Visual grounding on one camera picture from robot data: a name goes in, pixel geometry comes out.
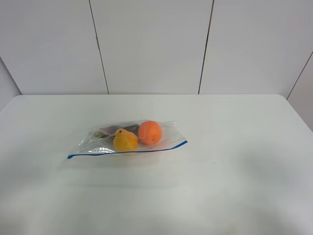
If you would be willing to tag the clear zip bag blue seal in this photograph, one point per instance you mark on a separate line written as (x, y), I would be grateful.
(99, 142)

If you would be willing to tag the orange fruit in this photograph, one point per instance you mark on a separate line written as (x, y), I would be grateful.
(150, 132)

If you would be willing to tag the yellow pear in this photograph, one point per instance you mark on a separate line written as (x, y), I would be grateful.
(125, 141)

